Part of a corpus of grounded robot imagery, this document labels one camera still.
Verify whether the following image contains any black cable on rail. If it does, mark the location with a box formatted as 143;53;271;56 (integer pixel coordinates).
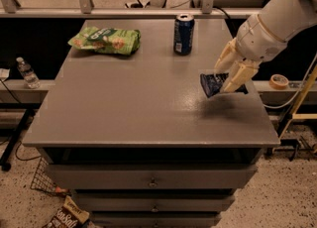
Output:
212;6;239;38

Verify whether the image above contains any grey bottom drawer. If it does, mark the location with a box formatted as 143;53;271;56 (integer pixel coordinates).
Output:
90;212;221;228

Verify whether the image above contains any roll of tan tape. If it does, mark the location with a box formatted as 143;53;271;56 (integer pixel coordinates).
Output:
269;74;289;90

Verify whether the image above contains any yellow metal stand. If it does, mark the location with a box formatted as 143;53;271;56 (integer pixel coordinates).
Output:
277;65;317;139

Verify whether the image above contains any wire basket on floor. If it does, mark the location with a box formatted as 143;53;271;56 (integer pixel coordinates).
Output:
30;158;57;195

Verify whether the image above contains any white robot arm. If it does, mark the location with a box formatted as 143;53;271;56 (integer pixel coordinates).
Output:
214;0;317;93

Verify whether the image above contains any brown snack bag on floor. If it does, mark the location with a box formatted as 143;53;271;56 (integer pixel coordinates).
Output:
42;196;89;228

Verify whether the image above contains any blue pepsi can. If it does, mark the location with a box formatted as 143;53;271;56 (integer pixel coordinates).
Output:
173;14;195;56

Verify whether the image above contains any grey middle drawer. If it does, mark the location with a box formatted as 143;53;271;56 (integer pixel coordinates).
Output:
72;190;235;212

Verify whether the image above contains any grey drawer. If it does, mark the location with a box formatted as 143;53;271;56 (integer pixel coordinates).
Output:
72;190;235;212
90;212;221;228
46;164;257;189

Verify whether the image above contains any grey top drawer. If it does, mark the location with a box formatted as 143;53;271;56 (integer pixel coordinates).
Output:
46;164;257;189

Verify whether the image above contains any blue rxbar blueberry wrapper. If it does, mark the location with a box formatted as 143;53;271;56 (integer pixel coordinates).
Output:
199;71;249;99

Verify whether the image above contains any green chip bag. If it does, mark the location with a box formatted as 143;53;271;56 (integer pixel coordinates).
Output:
68;27;141;56

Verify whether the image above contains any clear plastic water bottle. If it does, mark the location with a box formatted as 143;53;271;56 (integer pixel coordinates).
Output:
16;57;41;89

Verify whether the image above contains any black table leg left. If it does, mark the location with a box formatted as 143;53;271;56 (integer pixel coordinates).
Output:
0;109;35;171

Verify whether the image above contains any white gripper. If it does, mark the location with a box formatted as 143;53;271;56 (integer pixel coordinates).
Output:
214;14;287;93

